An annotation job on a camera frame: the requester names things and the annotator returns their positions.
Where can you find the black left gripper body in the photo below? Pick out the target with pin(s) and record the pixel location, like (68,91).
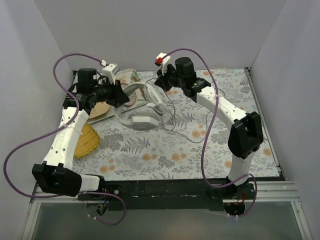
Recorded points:
(117,92)

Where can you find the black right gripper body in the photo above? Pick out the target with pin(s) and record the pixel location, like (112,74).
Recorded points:
(163,80)

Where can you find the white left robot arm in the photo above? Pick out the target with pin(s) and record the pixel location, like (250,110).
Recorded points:
(54,175)

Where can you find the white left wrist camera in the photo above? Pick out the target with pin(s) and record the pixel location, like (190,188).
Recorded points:
(109,71)

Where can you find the round wooden bird plate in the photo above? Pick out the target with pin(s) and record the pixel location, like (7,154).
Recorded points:
(99,109)

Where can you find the yellow woven bamboo basket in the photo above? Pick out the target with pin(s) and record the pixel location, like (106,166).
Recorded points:
(88,141)

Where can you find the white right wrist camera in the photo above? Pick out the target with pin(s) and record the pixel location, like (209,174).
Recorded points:
(163,60)

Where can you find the aluminium table edge rail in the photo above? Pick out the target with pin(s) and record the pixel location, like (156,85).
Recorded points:
(267,137)

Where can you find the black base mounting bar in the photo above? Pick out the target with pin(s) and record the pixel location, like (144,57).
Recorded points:
(177,188)

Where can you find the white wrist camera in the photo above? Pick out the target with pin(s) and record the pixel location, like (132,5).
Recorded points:
(109,71)
(163,60)

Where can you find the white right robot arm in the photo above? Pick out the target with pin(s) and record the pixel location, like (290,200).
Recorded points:
(245,129)

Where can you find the floral patterned tablecloth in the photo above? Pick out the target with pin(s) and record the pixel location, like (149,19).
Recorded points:
(126,154)

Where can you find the grey speckled oval dish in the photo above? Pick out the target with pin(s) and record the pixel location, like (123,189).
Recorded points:
(132,100)

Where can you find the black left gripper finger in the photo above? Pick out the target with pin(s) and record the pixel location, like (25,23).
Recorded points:
(122,98)
(118,110)

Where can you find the white gaming headphones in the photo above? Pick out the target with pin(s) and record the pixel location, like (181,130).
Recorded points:
(145,120)

